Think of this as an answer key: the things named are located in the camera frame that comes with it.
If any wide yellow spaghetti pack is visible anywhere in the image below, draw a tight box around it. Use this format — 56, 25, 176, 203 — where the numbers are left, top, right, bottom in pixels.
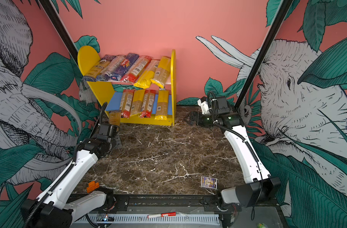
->
151, 57, 171, 88

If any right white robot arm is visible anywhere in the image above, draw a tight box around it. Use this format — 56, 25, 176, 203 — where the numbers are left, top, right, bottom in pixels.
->
184, 94, 280, 207

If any red-end spaghetti pack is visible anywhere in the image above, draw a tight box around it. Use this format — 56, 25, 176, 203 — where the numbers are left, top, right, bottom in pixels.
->
122, 56, 152, 84
120, 89, 135, 118
139, 90, 155, 118

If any narrow yellow spaghetti pack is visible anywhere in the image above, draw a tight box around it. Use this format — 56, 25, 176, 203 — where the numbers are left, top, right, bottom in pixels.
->
134, 59, 160, 89

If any red white marker pen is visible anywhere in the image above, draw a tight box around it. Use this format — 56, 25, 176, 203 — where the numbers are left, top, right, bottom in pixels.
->
147, 212, 176, 219

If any small playing card box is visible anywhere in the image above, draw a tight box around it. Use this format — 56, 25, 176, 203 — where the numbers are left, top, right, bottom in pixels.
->
201, 176, 218, 190

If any white perforated rail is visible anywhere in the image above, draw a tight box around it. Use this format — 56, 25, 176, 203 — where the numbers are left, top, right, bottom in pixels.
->
89, 213, 222, 226

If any blue Barilla spaghetti box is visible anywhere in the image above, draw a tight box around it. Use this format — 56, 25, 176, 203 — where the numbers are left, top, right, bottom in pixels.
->
110, 53, 139, 81

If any yellow shelf unit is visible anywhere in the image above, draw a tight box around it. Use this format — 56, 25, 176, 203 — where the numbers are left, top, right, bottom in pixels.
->
77, 46, 176, 126

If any small green circuit board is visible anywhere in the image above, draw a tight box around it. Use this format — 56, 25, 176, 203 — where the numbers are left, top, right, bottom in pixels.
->
96, 214, 115, 223

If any yellow-band spaghetti pack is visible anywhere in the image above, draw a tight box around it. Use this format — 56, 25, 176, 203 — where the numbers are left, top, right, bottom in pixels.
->
130, 89, 145, 116

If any clear white-label spaghetti pack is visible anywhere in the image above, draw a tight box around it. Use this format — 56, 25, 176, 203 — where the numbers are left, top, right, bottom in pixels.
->
96, 55, 125, 81

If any gold blue Molisana spaghetti pack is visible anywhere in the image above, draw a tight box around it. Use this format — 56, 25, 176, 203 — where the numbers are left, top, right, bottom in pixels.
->
109, 110, 121, 126

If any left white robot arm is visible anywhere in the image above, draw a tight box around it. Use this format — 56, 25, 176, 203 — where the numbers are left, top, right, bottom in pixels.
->
20, 123, 119, 228

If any orange toy block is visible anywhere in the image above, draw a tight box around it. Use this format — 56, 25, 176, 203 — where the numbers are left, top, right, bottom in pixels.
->
87, 181, 100, 193

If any black base frame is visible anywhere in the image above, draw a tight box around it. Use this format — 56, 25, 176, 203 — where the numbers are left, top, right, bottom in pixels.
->
52, 193, 280, 213

